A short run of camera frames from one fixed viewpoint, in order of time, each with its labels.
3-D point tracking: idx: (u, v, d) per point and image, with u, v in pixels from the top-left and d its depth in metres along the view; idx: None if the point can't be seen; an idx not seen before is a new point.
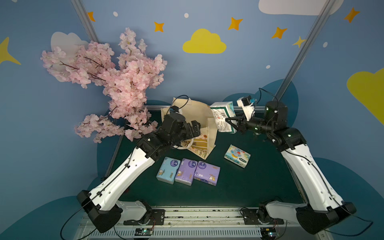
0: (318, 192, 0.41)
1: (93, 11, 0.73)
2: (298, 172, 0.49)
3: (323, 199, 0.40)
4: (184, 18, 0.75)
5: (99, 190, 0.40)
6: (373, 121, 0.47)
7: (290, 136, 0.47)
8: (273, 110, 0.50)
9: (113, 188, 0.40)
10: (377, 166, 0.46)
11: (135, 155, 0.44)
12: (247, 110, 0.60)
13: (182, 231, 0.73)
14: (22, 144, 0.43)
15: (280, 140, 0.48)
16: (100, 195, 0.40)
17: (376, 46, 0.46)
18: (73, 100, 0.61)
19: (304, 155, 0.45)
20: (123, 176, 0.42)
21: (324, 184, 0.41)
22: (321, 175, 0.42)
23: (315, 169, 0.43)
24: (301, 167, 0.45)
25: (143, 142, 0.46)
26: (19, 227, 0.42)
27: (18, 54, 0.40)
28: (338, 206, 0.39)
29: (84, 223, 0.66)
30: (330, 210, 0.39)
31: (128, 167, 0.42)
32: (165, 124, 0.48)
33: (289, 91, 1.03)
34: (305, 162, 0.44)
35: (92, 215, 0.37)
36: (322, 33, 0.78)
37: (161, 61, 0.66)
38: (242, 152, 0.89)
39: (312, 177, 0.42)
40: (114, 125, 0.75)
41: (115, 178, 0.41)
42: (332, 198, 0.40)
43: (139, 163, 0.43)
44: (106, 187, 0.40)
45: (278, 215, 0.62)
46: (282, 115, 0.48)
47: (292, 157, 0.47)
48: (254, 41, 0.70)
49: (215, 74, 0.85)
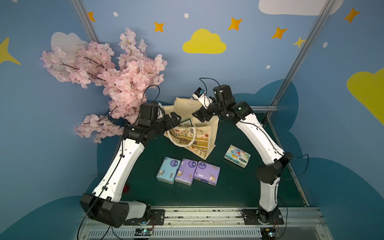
0: (267, 150, 0.51)
1: (93, 11, 0.73)
2: (249, 138, 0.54)
3: (270, 155, 0.50)
4: (184, 18, 0.75)
5: (103, 185, 0.41)
6: (374, 121, 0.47)
7: (240, 109, 0.53)
8: (219, 91, 0.58)
9: (117, 178, 0.42)
10: (378, 166, 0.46)
11: (126, 145, 0.47)
12: (202, 100, 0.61)
13: (182, 231, 0.73)
14: (22, 144, 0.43)
15: (233, 114, 0.53)
16: (105, 189, 0.40)
17: (375, 47, 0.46)
18: (73, 100, 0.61)
19: (253, 122, 0.52)
20: (122, 165, 0.44)
21: (270, 142, 0.50)
22: (266, 135, 0.51)
23: (262, 131, 0.52)
24: (252, 134, 0.53)
25: (128, 133, 0.49)
26: (20, 227, 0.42)
27: (18, 54, 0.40)
28: (282, 156, 0.49)
29: (84, 223, 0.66)
30: (276, 162, 0.49)
31: (123, 157, 0.45)
32: (142, 112, 0.52)
33: (289, 91, 1.03)
34: (254, 128, 0.52)
35: (107, 207, 0.38)
36: (322, 32, 0.78)
37: (161, 61, 0.66)
38: (242, 152, 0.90)
39: (260, 139, 0.52)
40: (114, 125, 0.75)
41: (114, 170, 0.43)
42: (276, 151, 0.50)
43: (133, 150, 0.46)
44: (109, 180, 0.42)
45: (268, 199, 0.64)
46: (227, 93, 0.56)
47: (244, 126, 0.55)
48: (254, 41, 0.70)
49: (215, 75, 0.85)
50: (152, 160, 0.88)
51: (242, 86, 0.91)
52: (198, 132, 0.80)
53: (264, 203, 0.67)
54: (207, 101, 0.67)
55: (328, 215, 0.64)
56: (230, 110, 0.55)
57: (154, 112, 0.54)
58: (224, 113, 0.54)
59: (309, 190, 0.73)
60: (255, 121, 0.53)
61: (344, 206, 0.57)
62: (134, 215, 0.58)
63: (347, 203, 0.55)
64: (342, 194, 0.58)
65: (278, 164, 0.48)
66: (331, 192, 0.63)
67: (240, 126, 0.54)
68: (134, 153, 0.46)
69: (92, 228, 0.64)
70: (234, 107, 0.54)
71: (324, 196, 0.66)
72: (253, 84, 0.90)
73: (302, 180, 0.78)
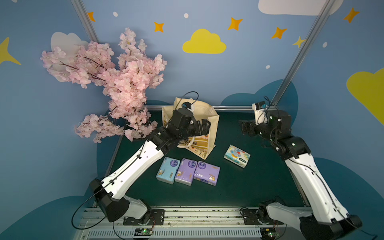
0: (323, 203, 0.41)
1: (93, 11, 0.73)
2: (300, 181, 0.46)
3: (327, 211, 0.40)
4: (184, 18, 0.75)
5: (112, 179, 0.42)
6: (374, 121, 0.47)
7: (295, 145, 0.47)
8: (277, 118, 0.51)
9: (125, 177, 0.42)
10: (377, 166, 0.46)
11: (147, 148, 0.46)
12: (259, 114, 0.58)
13: (182, 231, 0.73)
14: (22, 144, 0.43)
15: (284, 149, 0.48)
16: (113, 183, 0.41)
17: (375, 47, 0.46)
18: (73, 100, 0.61)
19: (308, 165, 0.44)
20: (135, 166, 0.43)
21: (329, 195, 0.41)
22: (325, 186, 0.42)
23: (319, 179, 0.43)
24: (306, 178, 0.45)
25: (154, 137, 0.48)
26: (20, 227, 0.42)
27: (18, 54, 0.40)
28: (344, 219, 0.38)
29: (84, 223, 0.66)
30: (334, 222, 0.38)
31: (139, 158, 0.44)
32: (174, 119, 0.50)
33: (289, 91, 1.03)
34: (310, 172, 0.44)
35: (105, 202, 0.38)
36: (322, 33, 0.78)
37: (161, 61, 0.66)
38: (242, 152, 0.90)
39: (316, 188, 0.42)
40: (114, 125, 0.75)
41: (128, 167, 0.43)
42: (337, 210, 0.39)
43: (150, 155, 0.45)
44: (119, 175, 0.42)
45: (278, 218, 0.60)
46: (286, 124, 0.49)
47: (296, 166, 0.47)
48: (254, 41, 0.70)
49: (215, 75, 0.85)
50: None
51: (242, 86, 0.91)
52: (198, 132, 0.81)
53: (272, 210, 0.64)
54: (261, 118, 0.61)
55: None
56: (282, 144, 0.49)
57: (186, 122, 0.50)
58: (274, 145, 0.53)
59: None
60: (313, 165, 0.44)
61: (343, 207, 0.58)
62: (133, 215, 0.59)
63: (348, 203, 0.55)
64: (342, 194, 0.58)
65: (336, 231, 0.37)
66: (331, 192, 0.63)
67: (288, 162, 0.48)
68: (150, 158, 0.45)
69: (91, 228, 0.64)
70: (287, 142, 0.48)
71: None
72: (253, 84, 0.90)
73: None
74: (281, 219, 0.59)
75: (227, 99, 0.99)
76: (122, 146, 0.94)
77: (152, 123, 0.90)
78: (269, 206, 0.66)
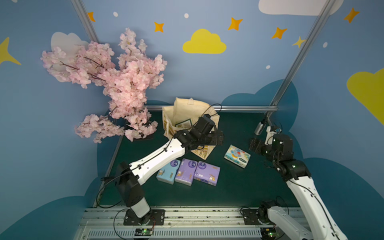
0: (320, 226, 0.42)
1: (93, 11, 0.73)
2: (301, 204, 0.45)
3: (324, 234, 0.40)
4: (184, 18, 0.75)
5: (139, 164, 0.46)
6: (374, 121, 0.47)
7: (295, 167, 0.50)
8: (279, 140, 0.56)
9: (151, 165, 0.46)
10: (378, 166, 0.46)
11: (172, 143, 0.51)
12: None
13: (182, 231, 0.73)
14: (22, 144, 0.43)
15: (284, 170, 0.51)
16: (139, 167, 0.45)
17: (375, 47, 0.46)
18: (73, 100, 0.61)
19: (307, 187, 0.47)
20: (160, 157, 0.48)
21: (327, 219, 0.42)
22: (324, 209, 0.43)
23: (319, 202, 0.44)
24: (304, 199, 0.47)
25: (179, 136, 0.53)
26: (20, 227, 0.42)
27: (18, 54, 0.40)
28: None
29: (84, 223, 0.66)
30: None
31: (165, 151, 0.49)
32: (198, 124, 0.57)
33: (289, 91, 1.03)
34: (308, 194, 0.46)
35: (131, 183, 0.42)
36: (322, 33, 0.78)
37: (161, 61, 0.66)
38: (242, 152, 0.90)
39: (315, 210, 0.43)
40: (114, 125, 0.75)
41: (154, 157, 0.47)
42: (336, 234, 0.40)
43: (175, 150, 0.50)
44: (146, 162, 0.46)
45: (277, 222, 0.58)
46: (288, 147, 0.53)
47: (295, 187, 0.50)
48: (254, 41, 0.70)
49: (215, 75, 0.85)
50: None
51: (242, 86, 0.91)
52: None
53: (272, 214, 0.64)
54: None
55: None
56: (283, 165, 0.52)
57: (207, 128, 0.57)
58: (275, 166, 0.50)
59: None
60: (313, 189, 0.46)
61: (343, 206, 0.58)
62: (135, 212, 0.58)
63: (348, 203, 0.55)
64: (342, 194, 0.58)
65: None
66: (331, 192, 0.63)
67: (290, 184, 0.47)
68: (174, 153, 0.50)
69: (92, 228, 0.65)
70: (288, 164, 0.51)
71: (324, 196, 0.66)
72: (253, 84, 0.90)
73: None
74: (280, 226, 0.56)
75: (227, 99, 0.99)
76: (122, 146, 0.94)
77: (152, 123, 0.90)
78: (271, 208, 0.65)
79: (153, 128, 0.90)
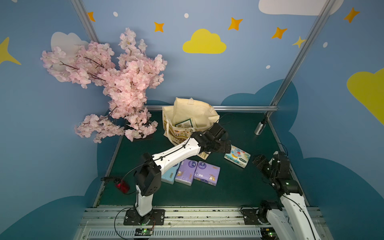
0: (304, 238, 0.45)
1: (93, 11, 0.73)
2: (291, 219, 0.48)
3: None
4: (184, 18, 0.75)
5: (161, 155, 0.50)
6: (374, 121, 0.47)
7: (288, 185, 0.56)
8: (277, 160, 0.63)
9: (172, 158, 0.50)
10: (378, 166, 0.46)
11: (191, 141, 0.57)
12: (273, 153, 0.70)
13: (182, 231, 0.73)
14: (23, 144, 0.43)
15: (278, 186, 0.58)
16: (161, 159, 0.49)
17: (375, 47, 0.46)
18: (73, 100, 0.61)
19: (298, 202, 0.51)
20: (180, 152, 0.52)
21: (312, 233, 0.45)
22: (312, 224, 0.46)
23: (306, 216, 0.48)
24: (292, 212, 0.52)
25: (196, 136, 0.59)
26: (20, 227, 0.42)
27: (18, 54, 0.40)
28: None
29: (84, 223, 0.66)
30: None
31: (184, 147, 0.54)
32: (213, 128, 0.63)
33: (289, 91, 1.03)
34: (297, 208, 0.50)
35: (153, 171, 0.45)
36: (322, 33, 0.78)
37: (161, 61, 0.66)
38: (242, 152, 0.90)
39: (301, 223, 0.47)
40: (114, 125, 0.75)
41: (174, 151, 0.52)
42: None
43: (194, 147, 0.55)
44: (167, 155, 0.50)
45: (273, 223, 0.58)
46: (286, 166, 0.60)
47: (286, 202, 0.55)
48: (254, 41, 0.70)
49: (215, 75, 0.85)
50: None
51: (242, 86, 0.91)
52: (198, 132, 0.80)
53: (271, 216, 0.65)
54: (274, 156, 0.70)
55: (328, 214, 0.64)
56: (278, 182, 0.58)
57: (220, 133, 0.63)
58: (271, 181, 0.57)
59: (309, 190, 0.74)
60: (303, 205, 0.51)
61: (343, 207, 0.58)
62: (140, 207, 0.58)
63: (347, 203, 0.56)
64: (342, 194, 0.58)
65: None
66: (331, 192, 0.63)
67: (282, 200, 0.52)
68: (193, 150, 0.55)
69: (92, 228, 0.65)
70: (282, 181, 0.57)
71: (323, 196, 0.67)
72: (253, 84, 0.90)
73: (302, 180, 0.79)
74: (275, 228, 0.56)
75: (226, 99, 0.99)
76: (122, 146, 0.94)
77: (152, 123, 0.91)
78: (271, 210, 0.65)
79: (153, 128, 0.90)
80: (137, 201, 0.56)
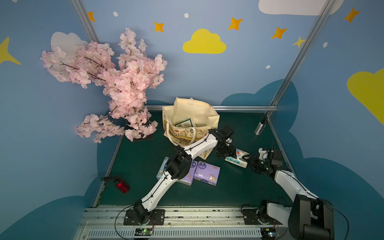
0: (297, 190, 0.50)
1: (93, 11, 0.73)
2: (285, 187, 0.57)
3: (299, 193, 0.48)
4: (184, 18, 0.75)
5: (189, 147, 0.64)
6: (375, 122, 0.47)
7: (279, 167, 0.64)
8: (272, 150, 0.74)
9: (198, 148, 0.64)
10: (379, 166, 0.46)
11: (211, 136, 0.71)
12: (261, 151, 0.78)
13: (182, 231, 0.73)
14: (23, 144, 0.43)
15: (271, 169, 0.67)
16: (190, 149, 0.63)
17: (375, 47, 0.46)
18: (73, 100, 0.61)
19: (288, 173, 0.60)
20: (203, 145, 0.66)
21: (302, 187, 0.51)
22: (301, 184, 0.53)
23: (296, 179, 0.55)
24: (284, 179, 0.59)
25: (214, 133, 0.72)
26: (20, 226, 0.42)
27: (18, 54, 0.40)
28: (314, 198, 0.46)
29: (84, 223, 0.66)
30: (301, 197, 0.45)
31: (205, 140, 0.68)
32: (224, 128, 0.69)
33: (289, 91, 1.03)
34: (287, 176, 0.58)
35: (187, 158, 0.59)
36: (322, 33, 0.78)
37: (161, 61, 0.66)
38: (241, 151, 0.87)
39: (292, 182, 0.54)
40: (114, 125, 0.75)
41: (198, 143, 0.66)
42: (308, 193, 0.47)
43: (213, 140, 0.69)
44: (194, 146, 0.64)
45: (274, 215, 0.62)
46: (277, 156, 0.70)
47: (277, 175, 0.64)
48: (254, 41, 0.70)
49: (215, 74, 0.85)
50: (152, 160, 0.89)
51: (242, 86, 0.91)
52: (198, 132, 0.80)
53: (272, 207, 0.65)
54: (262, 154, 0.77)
55: None
56: (272, 168, 0.67)
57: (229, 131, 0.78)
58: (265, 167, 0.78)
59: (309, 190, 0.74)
60: (293, 174, 0.59)
61: (343, 206, 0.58)
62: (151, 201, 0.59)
63: (347, 203, 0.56)
64: (342, 194, 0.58)
65: (304, 203, 0.44)
66: (331, 192, 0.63)
67: (276, 174, 0.65)
68: (212, 142, 0.68)
69: (92, 228, 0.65)
70: (274, 166, 0.67)
71: (323, 196, 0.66)
72: (253, 84, 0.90)
73: (302, 180, 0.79)
74: (277, 219, 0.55)
75: (226, 99, 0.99)
76: (122, 146, 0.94)
77: (152, 123, 0.90)
78: (270, 202, 0.66)
79: (153, 127, 0.90)
80: (151, 191, 0.67)
